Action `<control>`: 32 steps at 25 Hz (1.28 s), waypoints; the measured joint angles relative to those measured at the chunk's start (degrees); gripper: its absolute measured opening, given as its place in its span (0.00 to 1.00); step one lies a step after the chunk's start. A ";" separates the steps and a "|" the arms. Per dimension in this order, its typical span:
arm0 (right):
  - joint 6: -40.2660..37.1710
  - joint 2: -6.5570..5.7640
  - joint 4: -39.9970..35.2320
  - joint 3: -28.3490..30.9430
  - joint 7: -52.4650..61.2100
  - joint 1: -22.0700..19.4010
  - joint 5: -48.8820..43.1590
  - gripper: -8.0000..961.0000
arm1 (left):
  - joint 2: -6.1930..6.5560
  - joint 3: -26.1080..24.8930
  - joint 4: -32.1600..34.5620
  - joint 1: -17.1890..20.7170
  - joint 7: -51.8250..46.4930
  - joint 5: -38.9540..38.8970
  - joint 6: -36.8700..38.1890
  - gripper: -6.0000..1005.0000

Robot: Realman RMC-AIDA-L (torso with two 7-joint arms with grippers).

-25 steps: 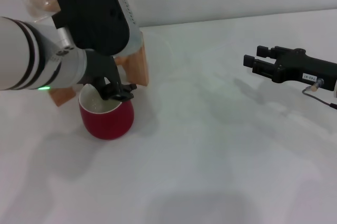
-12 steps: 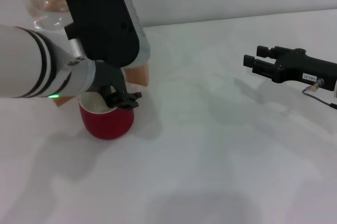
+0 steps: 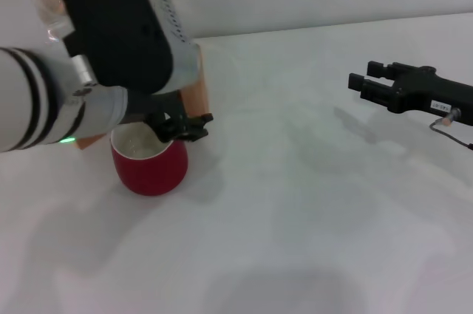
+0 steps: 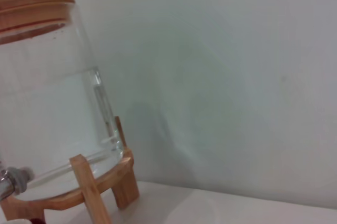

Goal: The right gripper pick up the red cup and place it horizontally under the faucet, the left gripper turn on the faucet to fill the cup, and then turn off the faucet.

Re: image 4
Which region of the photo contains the chrome faucet tap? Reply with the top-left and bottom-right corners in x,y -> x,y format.
0,166 -> 35,201

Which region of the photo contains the red ceramic cup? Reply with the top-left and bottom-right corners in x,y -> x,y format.
10,217 -> 43,224

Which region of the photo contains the glass water dispenser jar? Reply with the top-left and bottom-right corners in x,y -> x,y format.
0,0 -> 124,190

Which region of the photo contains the wooden dispenser stand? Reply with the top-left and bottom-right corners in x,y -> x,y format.
0,115 -> 140,224

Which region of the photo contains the bamboo lid with grey strap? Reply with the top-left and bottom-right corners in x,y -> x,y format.
0,0 -> 76,45

